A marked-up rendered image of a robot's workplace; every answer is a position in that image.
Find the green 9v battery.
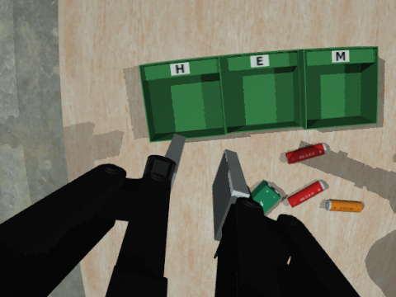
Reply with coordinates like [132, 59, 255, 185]
[251, 180, 281, 214]

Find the green three-compartment bin rack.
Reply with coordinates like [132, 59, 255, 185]
[139, 46, 379, 143]

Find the orange aa battery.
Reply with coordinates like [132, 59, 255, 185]
[325, 200, 362, 213]

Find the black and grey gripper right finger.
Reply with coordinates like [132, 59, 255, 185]
[212, 149, 360, 297]

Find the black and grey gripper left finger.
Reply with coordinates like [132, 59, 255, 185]
[0, 134, 186, 297]

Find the red aa battery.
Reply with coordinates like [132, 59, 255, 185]
[285, 143, 327, 164]
[287, 180, 325, 208]

